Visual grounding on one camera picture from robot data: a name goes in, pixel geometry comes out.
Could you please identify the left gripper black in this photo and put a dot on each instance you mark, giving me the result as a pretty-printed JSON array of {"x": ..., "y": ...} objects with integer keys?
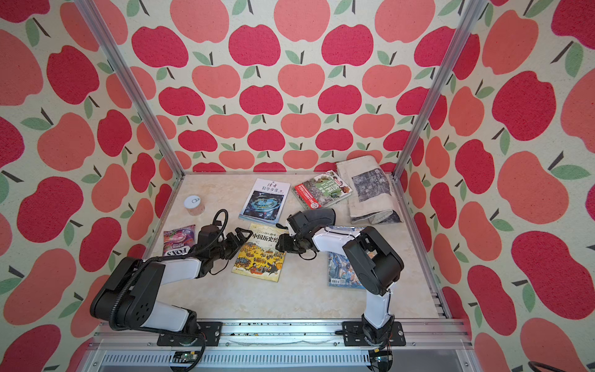
[{"x": 236, "y": 246}]

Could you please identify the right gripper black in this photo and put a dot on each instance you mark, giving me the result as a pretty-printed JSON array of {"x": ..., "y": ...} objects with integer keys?
[{"x": 283, "y": 240}]

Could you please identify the yellow picture book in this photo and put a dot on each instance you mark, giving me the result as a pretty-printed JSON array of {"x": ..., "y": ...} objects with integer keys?
[{"x": 258, "y": 257}]

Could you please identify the blue sunflower magazine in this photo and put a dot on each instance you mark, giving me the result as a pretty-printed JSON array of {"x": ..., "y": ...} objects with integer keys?
[{"x": 341, "y": 273}]

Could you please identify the grey microfibre cloth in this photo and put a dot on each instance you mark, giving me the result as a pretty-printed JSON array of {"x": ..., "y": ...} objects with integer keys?
[{"x": 308, "y": 222}]

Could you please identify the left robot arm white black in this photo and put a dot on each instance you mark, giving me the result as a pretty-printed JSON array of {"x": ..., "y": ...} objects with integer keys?
[{"x": 128, "y": 299}]

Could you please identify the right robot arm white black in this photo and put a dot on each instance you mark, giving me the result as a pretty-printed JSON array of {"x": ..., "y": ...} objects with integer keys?
[{"x": 376, "y": 264}]

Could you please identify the blue science book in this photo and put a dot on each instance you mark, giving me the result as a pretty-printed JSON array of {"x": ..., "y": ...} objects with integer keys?
[{"x": 266, "y": 201}]

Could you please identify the red green book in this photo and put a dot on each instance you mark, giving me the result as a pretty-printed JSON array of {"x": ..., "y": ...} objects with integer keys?
[{"x": 322, "y": 191}]

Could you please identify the white round tape roll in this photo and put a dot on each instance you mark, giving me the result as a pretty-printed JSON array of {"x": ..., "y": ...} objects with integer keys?
[{"x": 194, "y": 205}]

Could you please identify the purple candy bag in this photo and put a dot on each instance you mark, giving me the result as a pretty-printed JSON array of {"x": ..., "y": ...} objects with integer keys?
[{"x": 178, "y": 242}]

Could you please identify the folded newspaper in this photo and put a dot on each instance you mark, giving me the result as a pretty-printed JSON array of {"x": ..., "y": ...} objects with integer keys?
[{"x": 373, "y": 200}]

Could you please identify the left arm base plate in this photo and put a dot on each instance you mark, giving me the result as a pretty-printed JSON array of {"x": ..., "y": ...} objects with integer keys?
[{"x": 197, "y": 334}]

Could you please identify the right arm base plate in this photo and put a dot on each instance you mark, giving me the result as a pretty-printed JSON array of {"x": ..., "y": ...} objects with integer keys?
[{"x": 362, "y": 334}]

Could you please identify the aluminium front rail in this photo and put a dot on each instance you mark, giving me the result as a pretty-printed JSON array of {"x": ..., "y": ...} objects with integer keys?
[{"x": 287, "y": 344}]

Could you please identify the left aluminium frame post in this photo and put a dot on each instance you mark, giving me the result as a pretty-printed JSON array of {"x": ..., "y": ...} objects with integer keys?
[{"x": 101, "y": 32}]

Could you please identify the aluminium frame post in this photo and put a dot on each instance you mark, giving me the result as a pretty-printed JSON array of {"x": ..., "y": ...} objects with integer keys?
[
  {"x": 462, "y": 33},
  {"x": 101, "y": 32}
]

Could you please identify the right aluminium frame post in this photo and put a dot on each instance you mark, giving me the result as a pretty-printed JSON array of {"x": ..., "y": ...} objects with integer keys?
[{"x": 462, "y": 33}]

